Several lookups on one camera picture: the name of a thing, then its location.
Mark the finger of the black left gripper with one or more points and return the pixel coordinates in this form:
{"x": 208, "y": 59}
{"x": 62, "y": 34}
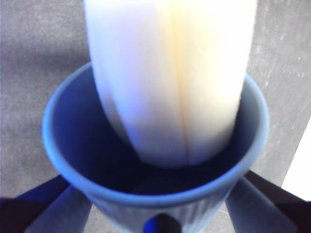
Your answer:
{"x": 272, "y": 208}
{"x": 36, "y": 208}

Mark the blue ribbed plastic cup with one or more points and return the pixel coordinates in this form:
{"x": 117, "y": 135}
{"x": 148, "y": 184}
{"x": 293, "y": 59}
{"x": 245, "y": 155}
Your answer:
{"x": 77, "y": 150}

